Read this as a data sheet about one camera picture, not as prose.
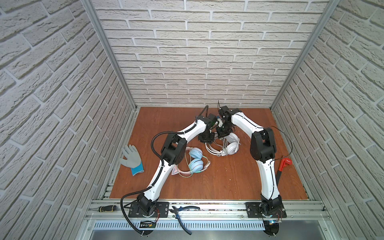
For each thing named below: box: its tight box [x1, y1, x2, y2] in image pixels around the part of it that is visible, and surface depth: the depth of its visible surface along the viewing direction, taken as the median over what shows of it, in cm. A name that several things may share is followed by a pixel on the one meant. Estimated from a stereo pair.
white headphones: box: [205, 132, 241, 156], surface depth 91 cm
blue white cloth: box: [119, 144, 145, 176], surface depth 92 cm
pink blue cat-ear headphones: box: [171, 146, 204, 176], surface depth 85 cm
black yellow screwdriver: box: [98, 205, 118, 213], surface depth 74 cm
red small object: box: [278, 156, 292, 172], surface depth 91 cm
